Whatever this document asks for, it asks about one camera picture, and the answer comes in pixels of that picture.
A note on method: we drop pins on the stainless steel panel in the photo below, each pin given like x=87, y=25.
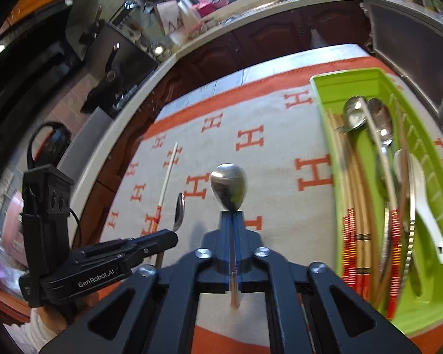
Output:
x=85, y=143

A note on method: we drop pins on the black frying pan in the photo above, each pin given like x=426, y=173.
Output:
x=94, y=99

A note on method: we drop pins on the orange and beige printed blanket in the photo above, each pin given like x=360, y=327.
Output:
x=273, y=177

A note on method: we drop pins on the black stove splash guard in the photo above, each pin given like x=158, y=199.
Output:
x=129, y=62

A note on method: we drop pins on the pile of cutlery and chopsticks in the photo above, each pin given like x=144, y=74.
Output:
x=354, y=114

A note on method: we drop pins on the black range hood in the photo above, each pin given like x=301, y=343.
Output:
x=29, y=81

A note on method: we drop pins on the red basin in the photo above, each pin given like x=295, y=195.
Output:
x=206, y=7

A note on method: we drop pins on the gas stove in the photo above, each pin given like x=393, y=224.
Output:
x=125, y=97

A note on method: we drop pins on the black electric cooker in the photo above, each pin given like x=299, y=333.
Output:
x=55, y=143

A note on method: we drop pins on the wooden chopstick with banded end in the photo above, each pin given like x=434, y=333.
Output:
x=359, y=250
x=345, y=243
x=367, y=250
x=351, y=243

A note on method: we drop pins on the white chopstick with red stripes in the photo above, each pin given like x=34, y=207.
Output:
x=168, y=180

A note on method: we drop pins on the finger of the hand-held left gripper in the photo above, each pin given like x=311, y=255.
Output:
x=158, y=239

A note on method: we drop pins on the small steel kettle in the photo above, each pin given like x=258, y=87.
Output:
x=157, y=49

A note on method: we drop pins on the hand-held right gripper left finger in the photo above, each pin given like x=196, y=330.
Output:
x=227, y=236

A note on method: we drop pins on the wooden cutting board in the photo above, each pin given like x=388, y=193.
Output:
x=173, y=16

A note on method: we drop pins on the dark wooden base cabinets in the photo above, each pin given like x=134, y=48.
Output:
x=265, y=37

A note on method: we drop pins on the steel fork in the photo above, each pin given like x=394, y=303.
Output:
x=342, y=129

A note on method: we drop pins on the white ceramic spoon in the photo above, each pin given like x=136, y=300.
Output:
x=421, y=199

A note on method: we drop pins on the small steel spoon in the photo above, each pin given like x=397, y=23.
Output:
x=179, y=210

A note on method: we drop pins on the hanging plastic bag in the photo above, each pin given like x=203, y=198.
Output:
x=317, y=40

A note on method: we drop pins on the green plastic tray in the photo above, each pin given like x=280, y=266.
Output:
x=336, y=92

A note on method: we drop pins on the white kitchen countertop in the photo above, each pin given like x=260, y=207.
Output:
x=140, y=103

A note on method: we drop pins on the grey cabinet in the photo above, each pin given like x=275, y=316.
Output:
x=409, y=51

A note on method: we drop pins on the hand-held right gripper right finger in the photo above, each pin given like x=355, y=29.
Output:
x=238, y=236

